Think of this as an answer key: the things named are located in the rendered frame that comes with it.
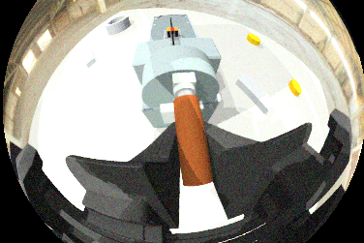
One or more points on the yellow round disc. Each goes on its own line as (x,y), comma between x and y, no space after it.
(253,39)
(294,87)

